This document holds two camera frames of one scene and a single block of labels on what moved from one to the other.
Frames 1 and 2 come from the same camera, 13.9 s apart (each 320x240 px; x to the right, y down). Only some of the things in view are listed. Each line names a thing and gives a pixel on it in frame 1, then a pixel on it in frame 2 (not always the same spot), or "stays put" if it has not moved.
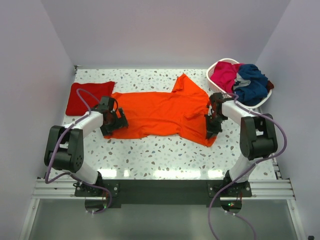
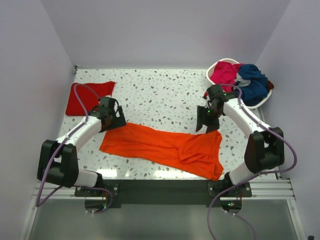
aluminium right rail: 279,189 stays put
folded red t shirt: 75,106 stays put
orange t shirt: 181,114 -> 196,154
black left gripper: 120,122 stays put
